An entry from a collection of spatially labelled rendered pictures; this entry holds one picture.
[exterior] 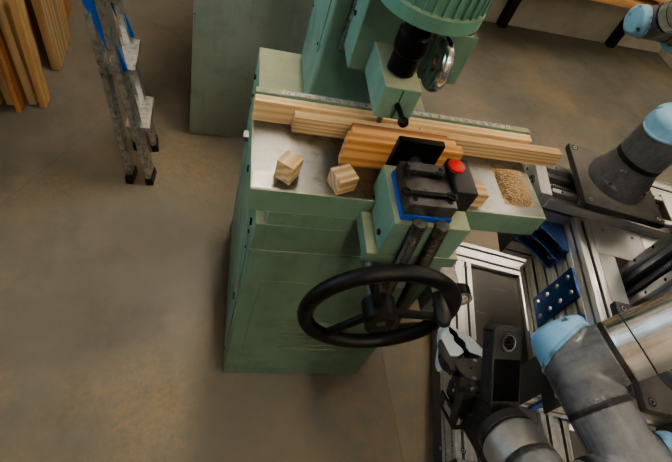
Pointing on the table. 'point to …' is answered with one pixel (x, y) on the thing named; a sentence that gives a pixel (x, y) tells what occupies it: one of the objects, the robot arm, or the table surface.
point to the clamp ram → (416, 151)
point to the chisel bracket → (389, 85)
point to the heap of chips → (513, 187)
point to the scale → (412, 112)
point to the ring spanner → (428, 193)
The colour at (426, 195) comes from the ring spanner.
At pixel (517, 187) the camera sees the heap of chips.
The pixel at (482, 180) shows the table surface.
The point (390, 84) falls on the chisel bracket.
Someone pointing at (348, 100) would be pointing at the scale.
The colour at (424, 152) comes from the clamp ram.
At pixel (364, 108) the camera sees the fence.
